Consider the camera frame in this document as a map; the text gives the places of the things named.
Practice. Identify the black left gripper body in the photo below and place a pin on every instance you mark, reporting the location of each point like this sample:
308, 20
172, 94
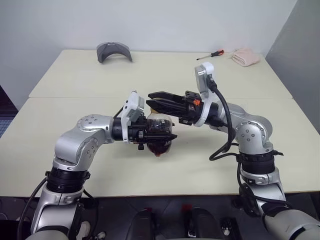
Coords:
137, 132

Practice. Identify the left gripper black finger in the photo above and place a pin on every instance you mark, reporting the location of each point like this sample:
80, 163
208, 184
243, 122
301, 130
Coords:
158, 125
160, 138

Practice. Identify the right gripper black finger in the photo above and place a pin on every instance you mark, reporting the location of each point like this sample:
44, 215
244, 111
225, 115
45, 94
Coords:
165, 96
170, 106

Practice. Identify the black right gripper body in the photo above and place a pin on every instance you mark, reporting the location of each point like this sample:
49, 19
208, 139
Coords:
191, 110

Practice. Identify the clear plastic drink bottle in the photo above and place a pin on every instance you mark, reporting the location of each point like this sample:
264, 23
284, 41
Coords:
160, 148

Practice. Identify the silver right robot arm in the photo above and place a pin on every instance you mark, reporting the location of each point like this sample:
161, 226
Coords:
252, 135

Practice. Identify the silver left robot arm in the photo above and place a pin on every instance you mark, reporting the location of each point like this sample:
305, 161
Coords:
72, 142

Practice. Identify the red and black screwdriver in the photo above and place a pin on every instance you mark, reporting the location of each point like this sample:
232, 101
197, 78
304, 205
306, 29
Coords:
217, 53

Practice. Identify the grey baseball cap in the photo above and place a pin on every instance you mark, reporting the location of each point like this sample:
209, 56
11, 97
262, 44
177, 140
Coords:
102, 53

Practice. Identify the folded pink towel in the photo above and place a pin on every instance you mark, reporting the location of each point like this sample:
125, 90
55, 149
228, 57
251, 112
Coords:
246, 58

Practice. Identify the dark rounded shape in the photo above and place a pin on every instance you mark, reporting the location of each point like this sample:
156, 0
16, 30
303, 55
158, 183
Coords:
145, 225
202, 222

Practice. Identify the white shoe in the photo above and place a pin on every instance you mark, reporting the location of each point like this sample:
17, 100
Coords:
101, 235
83, 230

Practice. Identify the small black device white spot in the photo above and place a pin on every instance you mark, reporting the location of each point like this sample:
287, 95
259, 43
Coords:
228, 226

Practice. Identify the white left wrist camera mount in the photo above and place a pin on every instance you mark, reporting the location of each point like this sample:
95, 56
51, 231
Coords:
132, 105

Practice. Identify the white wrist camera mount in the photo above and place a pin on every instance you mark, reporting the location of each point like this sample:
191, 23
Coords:
132, 105
201, 75

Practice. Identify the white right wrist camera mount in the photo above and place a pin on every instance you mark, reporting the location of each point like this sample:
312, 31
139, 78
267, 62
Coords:
201, 75

